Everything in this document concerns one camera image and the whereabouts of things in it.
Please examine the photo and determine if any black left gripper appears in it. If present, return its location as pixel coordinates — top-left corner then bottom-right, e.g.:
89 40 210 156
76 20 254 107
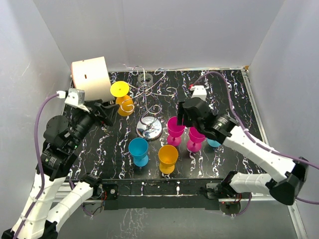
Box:
69 99 119 149

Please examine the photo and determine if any pink wine glass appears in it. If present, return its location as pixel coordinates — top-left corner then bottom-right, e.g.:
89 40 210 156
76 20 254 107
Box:
167 117 185 147
186 127 206 152

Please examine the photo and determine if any orange wine glass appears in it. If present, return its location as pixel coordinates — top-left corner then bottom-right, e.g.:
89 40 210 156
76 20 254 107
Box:
110 81 135 117
158 145 178 174

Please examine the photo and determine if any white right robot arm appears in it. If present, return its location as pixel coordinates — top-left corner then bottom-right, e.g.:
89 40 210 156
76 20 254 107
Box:
177 97 308 205

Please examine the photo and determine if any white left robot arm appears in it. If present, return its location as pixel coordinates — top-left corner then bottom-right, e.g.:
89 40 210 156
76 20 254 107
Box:
1 100 119 239

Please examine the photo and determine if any blue wine glass right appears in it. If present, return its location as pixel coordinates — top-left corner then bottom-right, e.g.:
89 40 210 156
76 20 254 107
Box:
207 139 221 148

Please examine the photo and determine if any blue wine glass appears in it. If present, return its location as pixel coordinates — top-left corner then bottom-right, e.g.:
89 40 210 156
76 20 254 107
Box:
207 139 221 148
129 137 149 167

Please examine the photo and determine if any orange wine glass front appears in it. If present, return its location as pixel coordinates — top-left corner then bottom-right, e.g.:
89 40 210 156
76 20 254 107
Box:
158 145 178 174

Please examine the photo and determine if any blue wine glass left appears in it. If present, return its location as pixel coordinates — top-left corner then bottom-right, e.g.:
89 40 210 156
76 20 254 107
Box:
129 137 149 167

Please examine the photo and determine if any white cylindrical box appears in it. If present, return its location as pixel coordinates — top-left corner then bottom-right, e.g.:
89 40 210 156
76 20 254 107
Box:
71 56 115 102

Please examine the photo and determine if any clear tape roll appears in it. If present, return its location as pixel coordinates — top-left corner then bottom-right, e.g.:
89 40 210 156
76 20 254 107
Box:
138 73 154 86

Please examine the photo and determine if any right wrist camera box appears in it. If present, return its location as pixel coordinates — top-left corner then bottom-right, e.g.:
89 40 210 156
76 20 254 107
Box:
190 85 207 101

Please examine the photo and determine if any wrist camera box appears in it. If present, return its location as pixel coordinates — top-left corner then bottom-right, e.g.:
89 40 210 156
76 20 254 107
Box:
190 85 207 101
64 88 87 111

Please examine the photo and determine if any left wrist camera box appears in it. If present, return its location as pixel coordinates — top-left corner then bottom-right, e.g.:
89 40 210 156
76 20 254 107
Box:
64 88 87 111

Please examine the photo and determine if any chrome wire wine glass rack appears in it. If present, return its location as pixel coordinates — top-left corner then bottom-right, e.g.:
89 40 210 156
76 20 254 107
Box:
126 66 177 141

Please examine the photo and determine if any aluminium frame rail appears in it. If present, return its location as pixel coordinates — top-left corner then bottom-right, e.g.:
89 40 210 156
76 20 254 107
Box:
241 67 308 239

